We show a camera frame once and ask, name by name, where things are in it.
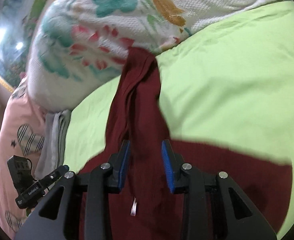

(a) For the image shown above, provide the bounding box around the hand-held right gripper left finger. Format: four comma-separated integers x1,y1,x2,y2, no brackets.
14,139,131,240

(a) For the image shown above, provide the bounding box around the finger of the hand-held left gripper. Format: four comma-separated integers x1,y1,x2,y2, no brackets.
40,165,70,188

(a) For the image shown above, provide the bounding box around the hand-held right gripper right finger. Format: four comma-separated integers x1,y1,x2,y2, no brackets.
161,139,279,240

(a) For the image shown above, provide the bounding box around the maroon knit sweater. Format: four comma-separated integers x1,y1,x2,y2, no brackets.
78,47,294,240

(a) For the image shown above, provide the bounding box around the grey folded towel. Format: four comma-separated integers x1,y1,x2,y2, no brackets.
34,109,72,180

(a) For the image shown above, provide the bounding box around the pink heart-print quilt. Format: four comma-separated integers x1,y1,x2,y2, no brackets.
0,75,70,238

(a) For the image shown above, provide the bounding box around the light green sheet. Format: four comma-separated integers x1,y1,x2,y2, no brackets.
63,0,294,240

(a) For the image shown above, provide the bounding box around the white floral blanket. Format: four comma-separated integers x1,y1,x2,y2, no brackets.
27,0,291,112

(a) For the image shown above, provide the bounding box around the landscape wall poster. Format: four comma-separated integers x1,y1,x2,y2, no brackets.
0,0,52,92

